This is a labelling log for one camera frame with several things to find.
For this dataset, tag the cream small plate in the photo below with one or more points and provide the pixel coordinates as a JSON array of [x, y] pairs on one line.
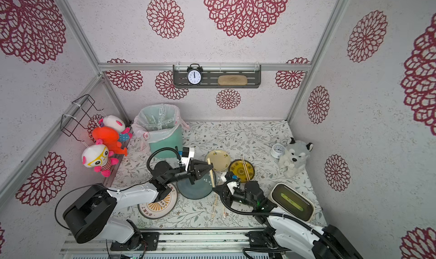
[[219, 159]]

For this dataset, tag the grey husky plush toy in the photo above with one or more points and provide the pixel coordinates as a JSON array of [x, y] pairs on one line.
[[294, 159]]

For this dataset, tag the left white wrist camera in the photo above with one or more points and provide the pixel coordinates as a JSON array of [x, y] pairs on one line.
[[186, 154]]

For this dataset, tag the green trash bin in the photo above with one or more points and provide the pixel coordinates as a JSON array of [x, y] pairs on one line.
[[167, 139]]

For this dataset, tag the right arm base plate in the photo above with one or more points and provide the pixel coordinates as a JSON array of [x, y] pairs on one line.
[[262, 239]]

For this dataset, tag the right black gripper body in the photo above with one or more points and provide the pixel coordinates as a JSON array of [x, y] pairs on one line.
[[233, 193]]

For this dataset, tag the red plush toy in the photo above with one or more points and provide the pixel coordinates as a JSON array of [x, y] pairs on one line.
[[110, 138]]

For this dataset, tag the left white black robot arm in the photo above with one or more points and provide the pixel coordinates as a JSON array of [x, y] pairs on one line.
[[90, 217]]

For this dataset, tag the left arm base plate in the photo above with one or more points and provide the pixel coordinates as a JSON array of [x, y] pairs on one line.
[[148, 241]]

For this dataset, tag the white orange sunburst plate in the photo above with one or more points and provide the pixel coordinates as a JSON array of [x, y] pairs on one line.
[[162, 208]]

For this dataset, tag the grey wall shelf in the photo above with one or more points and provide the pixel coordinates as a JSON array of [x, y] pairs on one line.
[[211, 74]]

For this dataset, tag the small white alarm clock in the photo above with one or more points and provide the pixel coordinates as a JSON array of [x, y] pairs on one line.
[[277, 150]]

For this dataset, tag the pink white plush toy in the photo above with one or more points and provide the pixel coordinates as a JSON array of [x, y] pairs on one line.
[[117, 124]]

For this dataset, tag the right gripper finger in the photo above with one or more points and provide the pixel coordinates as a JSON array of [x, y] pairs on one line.
[[230, 176], [221, 191]]

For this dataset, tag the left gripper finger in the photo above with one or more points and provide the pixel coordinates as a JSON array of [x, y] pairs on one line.
[[201, 166], [197, 175]]

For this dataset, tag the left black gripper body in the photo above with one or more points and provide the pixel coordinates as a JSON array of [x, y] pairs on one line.
[[192, 171]]

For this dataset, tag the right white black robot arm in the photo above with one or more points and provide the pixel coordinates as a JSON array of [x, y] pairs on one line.
[[286, 215]]

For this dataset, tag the white plush with yellow glasses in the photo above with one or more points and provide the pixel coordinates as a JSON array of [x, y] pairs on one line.
[[100, 158]]

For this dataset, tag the white digital scale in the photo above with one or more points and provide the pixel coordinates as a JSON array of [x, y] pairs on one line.
[[292, 202]]

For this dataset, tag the black alarm clock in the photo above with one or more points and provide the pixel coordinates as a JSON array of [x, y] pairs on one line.
[[194, 74]]

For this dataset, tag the black wire wall rack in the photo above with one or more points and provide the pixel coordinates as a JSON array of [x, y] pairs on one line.
[[81, 118]]

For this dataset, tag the dark green glass plate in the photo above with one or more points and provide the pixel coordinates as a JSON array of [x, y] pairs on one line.
[[201, 188]]

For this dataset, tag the wooden brush on shelf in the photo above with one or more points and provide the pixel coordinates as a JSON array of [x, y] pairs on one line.
[[232, 80]]

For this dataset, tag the yellow patterned plate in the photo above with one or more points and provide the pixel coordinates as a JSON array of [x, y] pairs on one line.
[[237, 168]]

